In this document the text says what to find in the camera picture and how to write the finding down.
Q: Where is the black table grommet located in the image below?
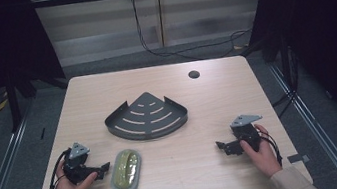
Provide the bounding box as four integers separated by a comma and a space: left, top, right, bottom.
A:
187, 69, 201, 80

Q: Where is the black metal stand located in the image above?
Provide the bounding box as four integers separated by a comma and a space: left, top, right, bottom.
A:
1, 63, 76, 134
238, 29, 309, 123

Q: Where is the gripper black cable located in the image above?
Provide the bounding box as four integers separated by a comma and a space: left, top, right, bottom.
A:
41, 148, 77, 189
256, 127, 284, 169

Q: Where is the grey tape strip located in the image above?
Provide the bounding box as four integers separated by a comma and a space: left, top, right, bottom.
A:
286, 151, 311, 166

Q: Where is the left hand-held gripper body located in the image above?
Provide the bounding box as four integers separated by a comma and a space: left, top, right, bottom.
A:
59, 138, 104, 187

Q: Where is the black wall cable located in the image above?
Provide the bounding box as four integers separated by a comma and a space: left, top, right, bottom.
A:
130, 0, 256, 70

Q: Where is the black corner shelf rack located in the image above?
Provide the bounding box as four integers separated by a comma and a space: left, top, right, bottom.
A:
100, 86, 193, 147

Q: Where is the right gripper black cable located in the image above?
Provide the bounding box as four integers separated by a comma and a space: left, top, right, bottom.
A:
256, 127, 284, 169

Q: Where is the person's right hand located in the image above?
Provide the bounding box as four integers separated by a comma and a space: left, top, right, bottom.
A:
236, 120, 285, 182

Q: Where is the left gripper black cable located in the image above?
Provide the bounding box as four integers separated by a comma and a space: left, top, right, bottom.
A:
41, 148, 77, 189

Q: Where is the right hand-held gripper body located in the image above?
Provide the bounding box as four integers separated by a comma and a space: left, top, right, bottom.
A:
221, 111, 269, 157

